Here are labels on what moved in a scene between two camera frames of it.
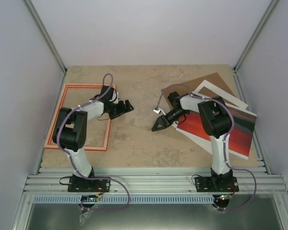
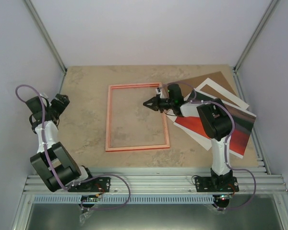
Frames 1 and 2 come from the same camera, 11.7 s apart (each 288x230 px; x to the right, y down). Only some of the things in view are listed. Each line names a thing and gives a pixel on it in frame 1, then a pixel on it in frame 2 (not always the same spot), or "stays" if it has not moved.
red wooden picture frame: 47,146 → 158,84
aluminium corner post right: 269,11 stays
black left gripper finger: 121,107 → 65,101
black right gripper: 163,121 → 155,100
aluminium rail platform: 54,180 stays
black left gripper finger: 128,106 → 58,96
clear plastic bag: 83,216 stays
